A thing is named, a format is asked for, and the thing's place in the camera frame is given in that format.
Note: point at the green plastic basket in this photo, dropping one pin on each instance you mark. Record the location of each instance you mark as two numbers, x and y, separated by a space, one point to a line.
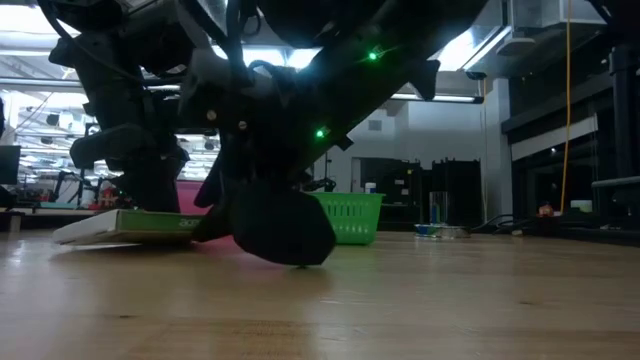
350 220

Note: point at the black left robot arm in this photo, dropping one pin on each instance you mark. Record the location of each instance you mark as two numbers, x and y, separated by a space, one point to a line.
100 65

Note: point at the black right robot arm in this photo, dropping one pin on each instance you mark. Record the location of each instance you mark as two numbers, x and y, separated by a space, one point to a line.
375 75

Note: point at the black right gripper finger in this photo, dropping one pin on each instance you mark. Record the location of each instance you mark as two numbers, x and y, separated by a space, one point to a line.
285 230
217 220

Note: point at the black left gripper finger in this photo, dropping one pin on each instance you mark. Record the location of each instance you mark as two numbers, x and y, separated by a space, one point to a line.
152 190
110 145

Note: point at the white Acer adapter box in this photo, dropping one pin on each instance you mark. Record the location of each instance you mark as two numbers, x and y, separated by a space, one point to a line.
150 222

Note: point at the dark background cabinets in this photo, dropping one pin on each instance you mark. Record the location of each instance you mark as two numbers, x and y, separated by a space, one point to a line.
450 190

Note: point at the red plastic bin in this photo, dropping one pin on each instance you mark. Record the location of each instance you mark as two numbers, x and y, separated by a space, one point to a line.
187 200

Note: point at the white bottle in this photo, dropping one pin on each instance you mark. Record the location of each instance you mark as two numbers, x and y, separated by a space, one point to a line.
370 188

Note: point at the silver metal stand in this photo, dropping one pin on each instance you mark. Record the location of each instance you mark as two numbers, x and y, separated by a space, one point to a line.
439 207

